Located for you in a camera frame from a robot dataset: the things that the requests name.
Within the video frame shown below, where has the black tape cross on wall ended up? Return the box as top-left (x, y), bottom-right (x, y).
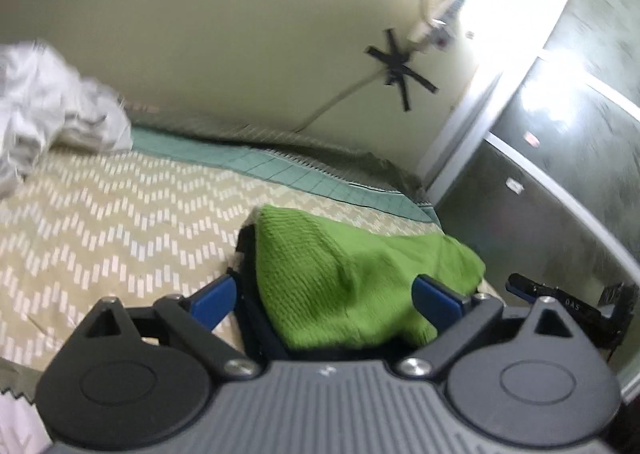
top-left (366, 29), bottom-right (439, 112)

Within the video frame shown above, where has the navy green white knit sweater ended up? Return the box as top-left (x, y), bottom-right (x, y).
top-left (229, 205), bottom-right (486, 362)

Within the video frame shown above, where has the patterned beige bed sheet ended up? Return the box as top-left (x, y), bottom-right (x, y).
top-left (0, 109), bottom-right (501, 454)

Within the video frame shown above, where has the grey wall cable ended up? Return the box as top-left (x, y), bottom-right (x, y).
top-left (292, 71), bottom-right (392, 135)

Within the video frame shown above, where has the white crumpled shirt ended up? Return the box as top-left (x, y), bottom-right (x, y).
top-left (1, 42), bottom-right (132, 197)

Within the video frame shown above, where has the aluminium window frame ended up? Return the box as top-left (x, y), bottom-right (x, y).
top-left (414, 0), bottom-right (640, 404)

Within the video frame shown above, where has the white power strip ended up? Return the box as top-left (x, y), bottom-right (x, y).
top-left (408, 0), bottom-right (457, 54)

